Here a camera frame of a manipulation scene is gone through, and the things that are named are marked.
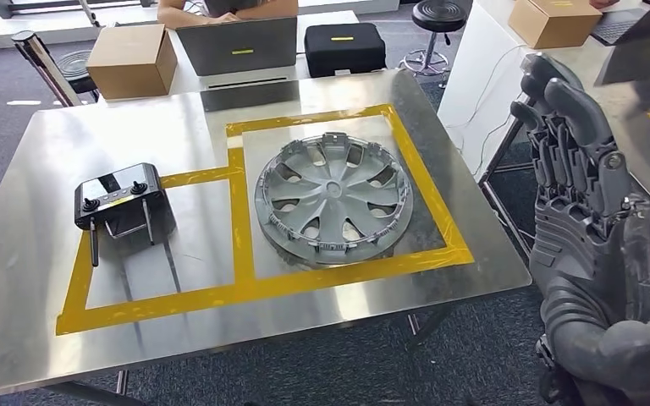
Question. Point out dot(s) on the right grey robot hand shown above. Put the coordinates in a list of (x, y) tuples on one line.
[(588, 252)]

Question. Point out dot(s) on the grey plastic wheel hubcap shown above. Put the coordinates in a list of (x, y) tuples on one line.
[(333, 190)]

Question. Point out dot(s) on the person's left forearm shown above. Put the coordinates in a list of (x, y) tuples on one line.
[(274, 8)]

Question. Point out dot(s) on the person's right forearm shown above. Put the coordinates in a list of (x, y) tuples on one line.
[(190, 17)]

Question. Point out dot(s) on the white panel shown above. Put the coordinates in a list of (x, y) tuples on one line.
[(471, 84)]

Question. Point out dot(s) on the dark laptop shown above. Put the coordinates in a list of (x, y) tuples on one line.
[(616, 25)]

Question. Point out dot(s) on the brown cardboard box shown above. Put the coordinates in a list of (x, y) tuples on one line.
[(552, 22), (129, 61)]

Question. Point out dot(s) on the person's hand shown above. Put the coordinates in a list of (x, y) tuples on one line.
[(604, 3)]

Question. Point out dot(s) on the black round stool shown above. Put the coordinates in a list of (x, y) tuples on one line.
[(437, 17)]

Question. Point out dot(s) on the black carrying case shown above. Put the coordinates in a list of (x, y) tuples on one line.
[(344, 50)]

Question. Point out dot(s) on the grey laptop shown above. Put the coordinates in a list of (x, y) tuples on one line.
[(235, 47)]

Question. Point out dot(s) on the person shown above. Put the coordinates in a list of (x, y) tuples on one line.
[(229, 7)]

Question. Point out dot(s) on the black remote controller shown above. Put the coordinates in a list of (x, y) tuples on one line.
[(117, 193)]

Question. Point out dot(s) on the chrome stanchion post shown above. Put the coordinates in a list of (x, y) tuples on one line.
[(44, 67)]

